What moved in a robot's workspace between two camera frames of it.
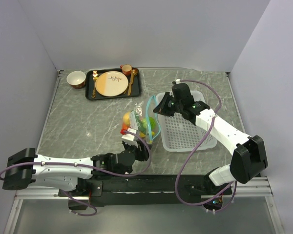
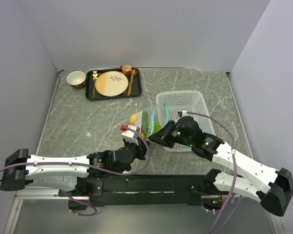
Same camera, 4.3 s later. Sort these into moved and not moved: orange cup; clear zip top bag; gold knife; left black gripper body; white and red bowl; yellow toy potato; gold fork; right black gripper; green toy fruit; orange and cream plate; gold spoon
Moved: clear zip top bag; green toy fruit; right black gripper; yellow toy potato
Not moved: gold fork; left black gripper body; white and red bowl; orange cup; orange and cream plate; gold spoon; gold knife
